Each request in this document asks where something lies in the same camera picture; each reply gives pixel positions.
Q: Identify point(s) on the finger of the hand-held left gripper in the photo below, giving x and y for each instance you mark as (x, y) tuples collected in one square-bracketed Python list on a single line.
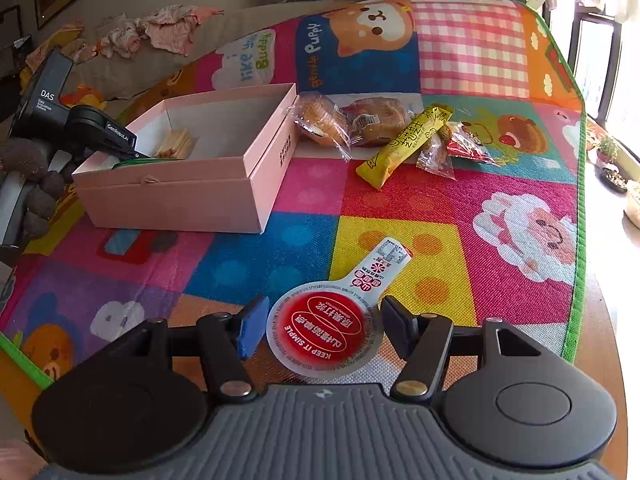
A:
[(147, 155)]

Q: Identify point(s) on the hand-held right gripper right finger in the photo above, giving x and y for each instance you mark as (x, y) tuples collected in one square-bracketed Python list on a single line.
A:
[(397, 322)]

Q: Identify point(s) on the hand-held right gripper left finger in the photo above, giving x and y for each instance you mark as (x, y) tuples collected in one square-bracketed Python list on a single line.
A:
[(252, 330)]

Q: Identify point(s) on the green cartoon snack packet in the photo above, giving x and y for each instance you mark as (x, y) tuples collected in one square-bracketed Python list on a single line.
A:
[(130, 163)]

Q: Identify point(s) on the clear biscuit sticks packet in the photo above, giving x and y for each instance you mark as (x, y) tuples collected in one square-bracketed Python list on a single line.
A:
[(175, 144)]

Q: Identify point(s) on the pink cardboard box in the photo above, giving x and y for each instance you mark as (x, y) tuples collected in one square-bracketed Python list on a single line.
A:
[(175, 195)]

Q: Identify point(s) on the red round-lidded jelly cup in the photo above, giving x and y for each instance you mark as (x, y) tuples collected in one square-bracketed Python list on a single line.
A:
[(325, 330)]

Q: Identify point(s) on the small biscuit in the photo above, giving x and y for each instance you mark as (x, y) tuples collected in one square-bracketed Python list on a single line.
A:
[(434, 156)]

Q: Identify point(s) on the yellow snack stick packet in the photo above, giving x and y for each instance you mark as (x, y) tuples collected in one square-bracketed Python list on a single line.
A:
[(400, 150)]

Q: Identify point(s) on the pale round cake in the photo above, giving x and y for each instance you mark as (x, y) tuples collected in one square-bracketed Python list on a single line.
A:
[(320, 117)]

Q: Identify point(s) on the red cartoon snack packet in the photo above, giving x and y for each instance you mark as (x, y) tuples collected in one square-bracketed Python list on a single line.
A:
[(467, 149)]

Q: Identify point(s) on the brown round cake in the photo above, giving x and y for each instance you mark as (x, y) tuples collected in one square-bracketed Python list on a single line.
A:
[(375, 117)]

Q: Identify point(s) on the orange plush toy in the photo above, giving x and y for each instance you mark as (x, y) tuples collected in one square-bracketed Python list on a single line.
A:
[(85, 96)]

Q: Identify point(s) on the yellow pink cloth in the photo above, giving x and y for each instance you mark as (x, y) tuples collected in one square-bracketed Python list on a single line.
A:
[(55, 42)]

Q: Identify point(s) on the brown fuzzy cloth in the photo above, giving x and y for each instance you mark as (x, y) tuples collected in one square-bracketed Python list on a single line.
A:
[(30, 175)]

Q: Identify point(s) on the beige sofa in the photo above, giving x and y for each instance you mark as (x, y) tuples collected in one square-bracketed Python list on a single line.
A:
[(150, 72)]

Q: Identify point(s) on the floral white baby garment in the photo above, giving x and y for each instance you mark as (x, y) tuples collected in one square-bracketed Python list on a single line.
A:
[(120, 40)]

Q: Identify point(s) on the colourful cartoon play mat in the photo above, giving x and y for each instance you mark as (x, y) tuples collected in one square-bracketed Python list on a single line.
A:
[(400, 200)]

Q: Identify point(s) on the pink baby garment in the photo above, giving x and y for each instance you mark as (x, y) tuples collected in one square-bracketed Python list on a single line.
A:
[(170, 25)]

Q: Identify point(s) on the dark plant dish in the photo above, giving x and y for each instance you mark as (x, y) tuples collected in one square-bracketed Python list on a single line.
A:
[(614, 180)]

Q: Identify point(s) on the small potted plant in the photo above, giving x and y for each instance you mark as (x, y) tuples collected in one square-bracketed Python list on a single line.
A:
[(607, 150)]

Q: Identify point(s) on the dark picture frame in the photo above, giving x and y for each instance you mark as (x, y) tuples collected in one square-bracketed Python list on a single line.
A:
[(10, 22)]

